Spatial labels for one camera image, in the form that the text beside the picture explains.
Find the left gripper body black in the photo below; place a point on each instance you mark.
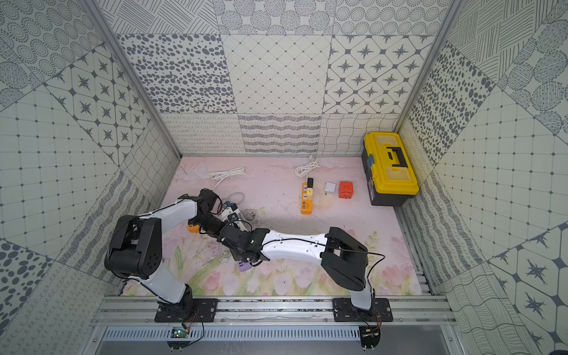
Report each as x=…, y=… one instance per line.
x=228, y=212

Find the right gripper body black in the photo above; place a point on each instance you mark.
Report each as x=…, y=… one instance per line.
x=237, y=255

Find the large orange power strip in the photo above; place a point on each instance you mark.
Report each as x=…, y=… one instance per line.
x=194, y=229

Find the purple power strip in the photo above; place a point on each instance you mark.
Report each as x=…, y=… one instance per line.
x=243, y=267

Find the white charger plug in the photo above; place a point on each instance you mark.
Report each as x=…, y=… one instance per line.
x=330, y=188

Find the red cube adapter plug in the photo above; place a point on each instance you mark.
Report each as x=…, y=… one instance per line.
x=346, y=190

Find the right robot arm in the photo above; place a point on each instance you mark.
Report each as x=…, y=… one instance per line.
x=343, y=258

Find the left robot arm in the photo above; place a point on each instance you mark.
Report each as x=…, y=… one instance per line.
x=135, y=250

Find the small orange power strip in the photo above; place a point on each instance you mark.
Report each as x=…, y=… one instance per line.
x=306, y=205

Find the yellow black toolbox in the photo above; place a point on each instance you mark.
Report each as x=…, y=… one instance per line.
x=391, y=180

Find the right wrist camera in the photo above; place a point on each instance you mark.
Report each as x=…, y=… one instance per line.
x=234, y=220

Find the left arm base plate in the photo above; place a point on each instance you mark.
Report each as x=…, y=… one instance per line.
x=201, y=309

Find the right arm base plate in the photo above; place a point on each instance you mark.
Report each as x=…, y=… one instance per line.
x=344, y=311

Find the aluminium mounting rail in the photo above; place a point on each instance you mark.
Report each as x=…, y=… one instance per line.
x=241, y=311

